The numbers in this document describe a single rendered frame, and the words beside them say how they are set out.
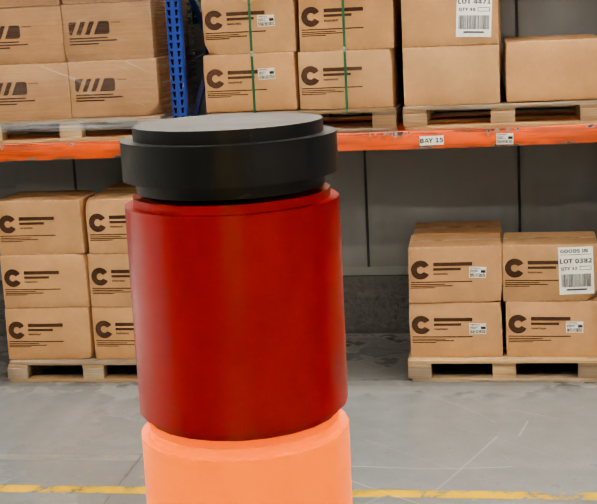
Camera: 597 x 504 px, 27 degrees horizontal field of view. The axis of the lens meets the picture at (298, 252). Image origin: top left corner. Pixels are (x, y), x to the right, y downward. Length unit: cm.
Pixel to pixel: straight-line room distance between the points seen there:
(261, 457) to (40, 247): 813
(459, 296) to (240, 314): 768
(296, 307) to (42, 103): 792
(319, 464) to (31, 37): 792
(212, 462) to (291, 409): 2
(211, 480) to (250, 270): 5
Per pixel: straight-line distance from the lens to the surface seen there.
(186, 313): 27
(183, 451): 29
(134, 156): 28
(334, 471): 29
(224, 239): 27
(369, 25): 778
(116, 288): 829
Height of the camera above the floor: 236
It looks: 11 degrees down
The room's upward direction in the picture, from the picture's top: 3 degrees counter-clockwise
